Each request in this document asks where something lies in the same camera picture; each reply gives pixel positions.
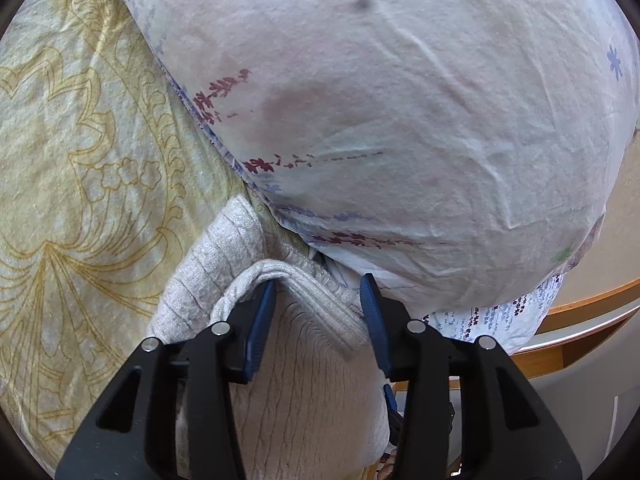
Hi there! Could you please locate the yellow patterned bed sheet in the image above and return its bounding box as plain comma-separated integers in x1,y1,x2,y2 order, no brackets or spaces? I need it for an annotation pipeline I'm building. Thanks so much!
0,0,313,473

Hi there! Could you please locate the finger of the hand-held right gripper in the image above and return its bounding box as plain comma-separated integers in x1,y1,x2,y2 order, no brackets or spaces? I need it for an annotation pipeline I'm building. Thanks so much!
382,383,404,447

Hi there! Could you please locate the beige cable-knit sweater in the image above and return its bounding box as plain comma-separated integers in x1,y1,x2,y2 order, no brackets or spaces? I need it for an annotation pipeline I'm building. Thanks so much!
145,194,401,480

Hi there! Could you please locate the white pillow with maroon flowers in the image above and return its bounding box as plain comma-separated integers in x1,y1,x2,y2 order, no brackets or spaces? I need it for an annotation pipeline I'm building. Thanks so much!
104,0,640,310

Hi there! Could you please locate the wooden headboard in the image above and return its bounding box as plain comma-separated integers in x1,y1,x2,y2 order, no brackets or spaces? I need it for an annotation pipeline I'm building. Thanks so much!
391,277,640,392

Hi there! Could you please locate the white pillow with blue flowers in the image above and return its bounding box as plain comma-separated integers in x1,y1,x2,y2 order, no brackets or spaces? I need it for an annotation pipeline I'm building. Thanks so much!
422,272,567,357

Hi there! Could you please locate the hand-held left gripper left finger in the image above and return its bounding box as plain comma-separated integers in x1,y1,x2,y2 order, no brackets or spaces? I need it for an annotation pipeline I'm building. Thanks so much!
55,279,279,480

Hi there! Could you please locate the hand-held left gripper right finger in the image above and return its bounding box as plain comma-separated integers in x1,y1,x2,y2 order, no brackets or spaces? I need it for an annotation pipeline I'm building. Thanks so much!
359,272,584,480

